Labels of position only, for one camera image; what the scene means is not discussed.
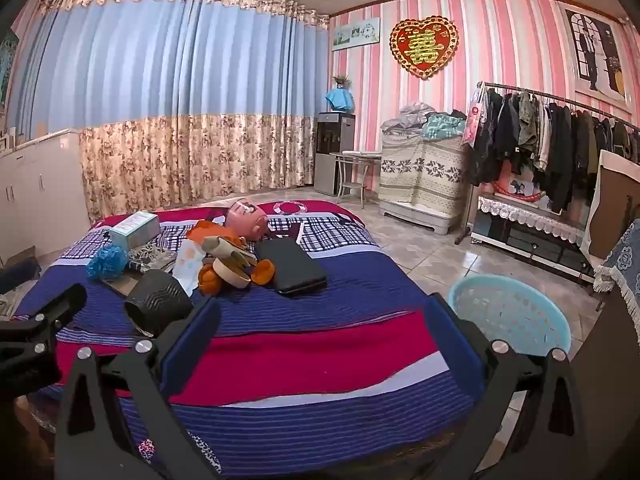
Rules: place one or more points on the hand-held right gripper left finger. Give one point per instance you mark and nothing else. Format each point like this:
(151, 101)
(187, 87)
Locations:
(192, 340)

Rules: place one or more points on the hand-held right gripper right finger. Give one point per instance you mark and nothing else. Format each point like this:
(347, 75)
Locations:
(450, 340)

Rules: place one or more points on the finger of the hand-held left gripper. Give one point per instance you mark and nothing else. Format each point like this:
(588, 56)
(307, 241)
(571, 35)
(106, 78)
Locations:
(60, 307)
(17, 277)

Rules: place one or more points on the black textured cup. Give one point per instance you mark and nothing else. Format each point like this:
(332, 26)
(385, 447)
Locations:
(160, 300)

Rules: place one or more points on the light blue plastic basket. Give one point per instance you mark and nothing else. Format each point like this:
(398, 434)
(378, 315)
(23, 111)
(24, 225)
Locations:
(505, 315)

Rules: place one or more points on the blue mesh sponge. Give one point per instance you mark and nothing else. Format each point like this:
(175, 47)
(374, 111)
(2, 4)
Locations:
(106, 262)

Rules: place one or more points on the orange plastic bag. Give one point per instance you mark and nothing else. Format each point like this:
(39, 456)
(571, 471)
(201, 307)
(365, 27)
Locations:
(212, 232)

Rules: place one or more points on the white cupboard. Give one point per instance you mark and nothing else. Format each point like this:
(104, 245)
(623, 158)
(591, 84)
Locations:
(40, 190)

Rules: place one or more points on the teal cardboard box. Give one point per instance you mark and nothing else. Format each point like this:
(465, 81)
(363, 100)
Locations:
(132, 230)

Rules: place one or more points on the low dark cabinet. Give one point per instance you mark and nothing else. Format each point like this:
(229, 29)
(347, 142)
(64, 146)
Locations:
(530, 247)

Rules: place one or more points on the black case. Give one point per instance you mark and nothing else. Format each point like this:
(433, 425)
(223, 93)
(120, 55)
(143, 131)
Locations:
(292, 267)

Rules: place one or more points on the white plastic cabinet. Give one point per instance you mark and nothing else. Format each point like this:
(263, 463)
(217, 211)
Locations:
(425, 219)

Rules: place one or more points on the white lace cloth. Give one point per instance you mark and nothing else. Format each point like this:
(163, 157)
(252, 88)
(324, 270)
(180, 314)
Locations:
(525, 217)

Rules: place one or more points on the red and white ornament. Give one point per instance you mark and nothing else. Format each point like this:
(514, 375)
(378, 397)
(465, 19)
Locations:
(520, 189)

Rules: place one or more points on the dark wooden furniture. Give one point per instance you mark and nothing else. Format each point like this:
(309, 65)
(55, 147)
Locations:
(610, 400)

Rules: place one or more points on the covered cabinet with laundry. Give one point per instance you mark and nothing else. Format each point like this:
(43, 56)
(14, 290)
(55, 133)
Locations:
(425, 170)

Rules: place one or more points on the blue floral fringed cloth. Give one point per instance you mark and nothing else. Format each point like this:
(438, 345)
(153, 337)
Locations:
(625, 265)

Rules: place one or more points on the small folding table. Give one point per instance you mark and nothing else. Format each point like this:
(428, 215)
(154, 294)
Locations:
(356, 156)

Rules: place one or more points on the teal clothes pile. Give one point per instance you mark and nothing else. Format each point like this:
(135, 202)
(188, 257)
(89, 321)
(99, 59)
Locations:
(442, 126)

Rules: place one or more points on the pink hanging bag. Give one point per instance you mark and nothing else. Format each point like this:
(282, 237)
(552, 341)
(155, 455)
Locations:
(472, 120)

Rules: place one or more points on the grey clothes pile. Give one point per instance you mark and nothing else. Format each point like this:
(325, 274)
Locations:
(407, 117)

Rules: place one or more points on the grey water dispenser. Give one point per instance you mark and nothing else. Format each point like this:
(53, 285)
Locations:
(332, 145)

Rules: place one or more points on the blue and floral curtain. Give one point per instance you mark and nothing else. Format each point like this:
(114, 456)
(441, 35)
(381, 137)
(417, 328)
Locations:
(175, 85)

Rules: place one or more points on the blue cloth covered bottle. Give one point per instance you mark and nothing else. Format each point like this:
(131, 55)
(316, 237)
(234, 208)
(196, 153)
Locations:
(340, 99)

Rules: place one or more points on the metal clothes rack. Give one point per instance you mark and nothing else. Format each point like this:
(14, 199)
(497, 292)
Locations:
(575, 104)

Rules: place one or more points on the small potted plant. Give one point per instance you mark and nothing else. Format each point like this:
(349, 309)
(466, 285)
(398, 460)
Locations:
(341, 80)

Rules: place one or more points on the red gold heart decoration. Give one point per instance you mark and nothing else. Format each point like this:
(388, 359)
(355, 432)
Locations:
(424, 47)

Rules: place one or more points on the green wall picture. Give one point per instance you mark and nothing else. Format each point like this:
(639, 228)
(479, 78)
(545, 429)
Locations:
(7, 67)

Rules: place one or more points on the brown board white frame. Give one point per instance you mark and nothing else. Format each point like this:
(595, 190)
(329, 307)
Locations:
(617, 205)

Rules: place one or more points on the landscape wall picture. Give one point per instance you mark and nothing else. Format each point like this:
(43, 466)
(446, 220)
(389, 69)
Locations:
(356, 34)

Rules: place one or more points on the wall poster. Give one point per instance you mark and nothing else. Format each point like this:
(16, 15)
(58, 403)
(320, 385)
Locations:
(597, 55)

